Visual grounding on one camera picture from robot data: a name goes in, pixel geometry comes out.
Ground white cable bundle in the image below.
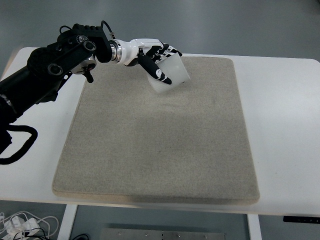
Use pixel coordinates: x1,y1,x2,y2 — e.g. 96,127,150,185
0,211,60,240

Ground beige felt mat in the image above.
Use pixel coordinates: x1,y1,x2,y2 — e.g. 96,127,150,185
52,56,260,205

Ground grey metal base plate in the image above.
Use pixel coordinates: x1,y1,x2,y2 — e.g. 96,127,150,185
99,228,226,240

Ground black sleeved arm cable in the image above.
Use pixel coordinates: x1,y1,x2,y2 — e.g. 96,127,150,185
0,124,39,165

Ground white power strip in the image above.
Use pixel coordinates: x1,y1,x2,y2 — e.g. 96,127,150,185
4,216,39,236

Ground white table leg left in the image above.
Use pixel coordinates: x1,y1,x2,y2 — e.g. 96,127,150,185
57,204,78,240

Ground white table leg right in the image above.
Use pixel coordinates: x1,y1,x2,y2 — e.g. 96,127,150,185
247,214,262,240

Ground white ribbed cup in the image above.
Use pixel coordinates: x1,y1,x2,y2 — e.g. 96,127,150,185
146,53,190,94

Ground black table control panel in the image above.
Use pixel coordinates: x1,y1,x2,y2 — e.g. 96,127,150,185
283,216,320,224

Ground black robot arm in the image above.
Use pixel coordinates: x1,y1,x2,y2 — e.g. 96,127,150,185
0,21,182,127

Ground white table leg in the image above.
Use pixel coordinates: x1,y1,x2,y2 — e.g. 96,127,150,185
57,204,78,240
247,214,262,240

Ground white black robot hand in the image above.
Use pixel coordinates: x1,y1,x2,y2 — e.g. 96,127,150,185
119,38,183,85

